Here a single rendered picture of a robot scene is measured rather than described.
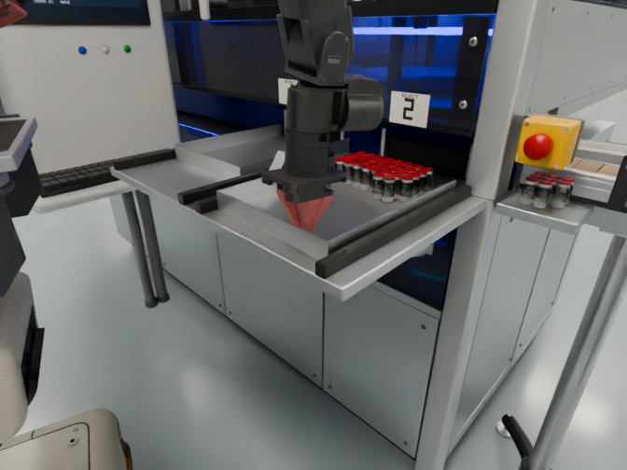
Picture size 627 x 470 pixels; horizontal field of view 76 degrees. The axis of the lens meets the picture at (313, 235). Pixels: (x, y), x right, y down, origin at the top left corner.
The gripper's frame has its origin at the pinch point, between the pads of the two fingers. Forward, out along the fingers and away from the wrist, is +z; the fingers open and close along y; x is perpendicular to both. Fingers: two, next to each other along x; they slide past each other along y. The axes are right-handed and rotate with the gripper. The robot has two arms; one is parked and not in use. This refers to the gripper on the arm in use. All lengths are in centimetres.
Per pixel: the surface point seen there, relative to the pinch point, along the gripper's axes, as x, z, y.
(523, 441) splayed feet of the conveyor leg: -26, 72, 67
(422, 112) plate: 4.1, -15.1, 34.5
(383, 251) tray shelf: -9.1, 1.1, 7.3
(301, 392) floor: 39, 86, 44
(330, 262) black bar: -8.2, 0.0, -2.9
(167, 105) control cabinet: 89, -7, 26
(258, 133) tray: 54, -3, 35
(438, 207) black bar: -8.2, -1.8, 23.4
